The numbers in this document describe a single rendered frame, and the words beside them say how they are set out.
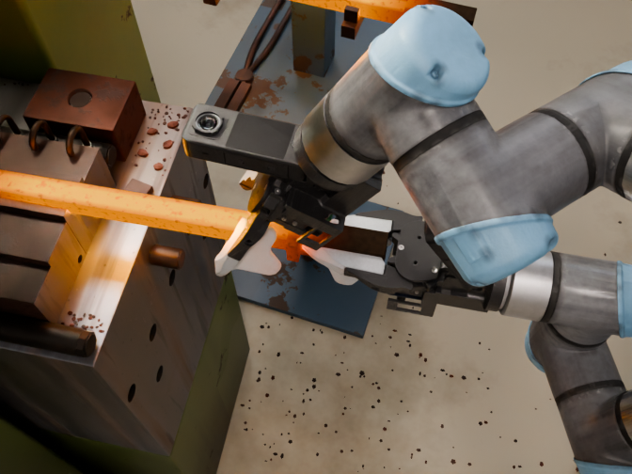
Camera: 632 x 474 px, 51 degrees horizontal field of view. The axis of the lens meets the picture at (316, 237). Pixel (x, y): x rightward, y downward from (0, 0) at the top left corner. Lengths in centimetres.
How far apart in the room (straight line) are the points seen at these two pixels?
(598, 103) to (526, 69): 184
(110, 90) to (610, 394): 69
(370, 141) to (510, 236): 12
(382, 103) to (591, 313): 35
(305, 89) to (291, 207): 64
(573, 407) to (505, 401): 97
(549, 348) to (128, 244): 51
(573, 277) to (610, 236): 134
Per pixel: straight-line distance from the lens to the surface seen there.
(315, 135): 54
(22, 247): 79
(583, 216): 206
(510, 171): 48
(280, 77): 124
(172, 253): 86
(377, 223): 72
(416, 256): 69
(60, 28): 103
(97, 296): 82
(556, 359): 80
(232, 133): 59
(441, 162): 46
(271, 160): 58
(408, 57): 45
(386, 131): 48
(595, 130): 52
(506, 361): 179
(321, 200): 62
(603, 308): 72
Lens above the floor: 162
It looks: 60 degrees down
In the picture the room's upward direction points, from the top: straight up
